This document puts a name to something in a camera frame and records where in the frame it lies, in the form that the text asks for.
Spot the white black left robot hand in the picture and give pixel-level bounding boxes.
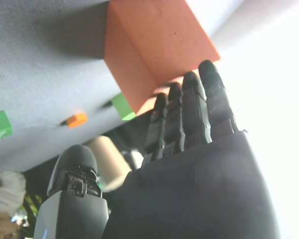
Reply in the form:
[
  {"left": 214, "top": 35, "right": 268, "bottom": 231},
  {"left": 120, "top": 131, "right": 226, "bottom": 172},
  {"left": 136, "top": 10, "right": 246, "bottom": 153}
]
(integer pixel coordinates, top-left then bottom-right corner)
[{"left": 33, "top": 59, "right": 282, "bottom": 239}]

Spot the wooden mallet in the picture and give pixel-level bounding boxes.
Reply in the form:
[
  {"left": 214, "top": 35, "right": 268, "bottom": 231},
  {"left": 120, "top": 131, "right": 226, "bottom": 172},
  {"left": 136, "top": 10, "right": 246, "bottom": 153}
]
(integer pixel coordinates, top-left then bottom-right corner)
[{"left": 86, "top": 135, "right": 133, "bottom": 193}]

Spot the large orange foam cube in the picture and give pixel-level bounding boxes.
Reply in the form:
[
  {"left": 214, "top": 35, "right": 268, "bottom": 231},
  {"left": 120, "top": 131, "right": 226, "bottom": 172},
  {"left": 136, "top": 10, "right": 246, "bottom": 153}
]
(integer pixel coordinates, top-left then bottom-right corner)
[{"left": 104, "top": 0, "right": 221, "bottom": 117}]

